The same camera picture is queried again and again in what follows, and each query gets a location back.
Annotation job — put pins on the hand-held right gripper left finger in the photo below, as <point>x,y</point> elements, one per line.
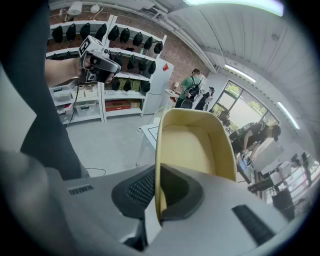
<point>100,200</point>

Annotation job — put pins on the person's black shirt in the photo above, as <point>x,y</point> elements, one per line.
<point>45,130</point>

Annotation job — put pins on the large window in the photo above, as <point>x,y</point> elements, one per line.
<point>240,100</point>

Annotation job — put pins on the stack of clear storage bins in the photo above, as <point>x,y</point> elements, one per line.
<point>62,93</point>

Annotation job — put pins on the white shelving unit with bins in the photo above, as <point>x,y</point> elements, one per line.
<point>101,110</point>

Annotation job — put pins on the long ceiling light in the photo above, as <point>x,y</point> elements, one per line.
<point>232,5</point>
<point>240,72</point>
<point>287,115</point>

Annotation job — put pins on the white round lamp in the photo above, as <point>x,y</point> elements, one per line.
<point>75,8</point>
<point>95,8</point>

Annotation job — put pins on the white power strip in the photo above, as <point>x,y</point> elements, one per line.
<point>139,130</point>

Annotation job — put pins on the white table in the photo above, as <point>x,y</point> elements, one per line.
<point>150,135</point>

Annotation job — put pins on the red flat box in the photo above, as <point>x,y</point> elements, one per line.
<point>117,105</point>

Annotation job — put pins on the white tall cabinet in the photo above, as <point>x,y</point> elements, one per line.
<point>158,82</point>

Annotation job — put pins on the white perforated cabinet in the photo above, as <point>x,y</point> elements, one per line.
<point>270,152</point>

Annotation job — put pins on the small table lamp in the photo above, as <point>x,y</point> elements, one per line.
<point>176,86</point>

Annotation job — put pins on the brown cardboard box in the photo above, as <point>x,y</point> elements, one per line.
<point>135,103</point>

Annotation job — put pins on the blue plate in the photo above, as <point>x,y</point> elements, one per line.
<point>245,163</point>

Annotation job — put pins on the olive green paper bags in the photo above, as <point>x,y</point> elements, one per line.
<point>135,85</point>

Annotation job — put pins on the black trash bin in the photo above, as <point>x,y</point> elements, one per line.
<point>283,203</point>

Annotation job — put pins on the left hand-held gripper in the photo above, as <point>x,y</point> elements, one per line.
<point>90,46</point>

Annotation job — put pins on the yellow rectangular tray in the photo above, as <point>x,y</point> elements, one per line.
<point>185,147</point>

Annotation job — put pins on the red diamond sticker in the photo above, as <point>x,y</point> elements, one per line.
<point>166,67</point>

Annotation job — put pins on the dark metal mesh table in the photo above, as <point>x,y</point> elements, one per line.
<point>246,175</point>

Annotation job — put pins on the person's left forearm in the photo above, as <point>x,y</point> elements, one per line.
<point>60,71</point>

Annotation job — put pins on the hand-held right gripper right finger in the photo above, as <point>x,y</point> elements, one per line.
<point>212,225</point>

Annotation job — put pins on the white side desk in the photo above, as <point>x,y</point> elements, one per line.
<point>171,98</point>

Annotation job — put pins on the white shelving unit with boxes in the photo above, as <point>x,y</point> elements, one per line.
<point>125,94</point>

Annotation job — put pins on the person's left hand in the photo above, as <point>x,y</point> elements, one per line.
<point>83,63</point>

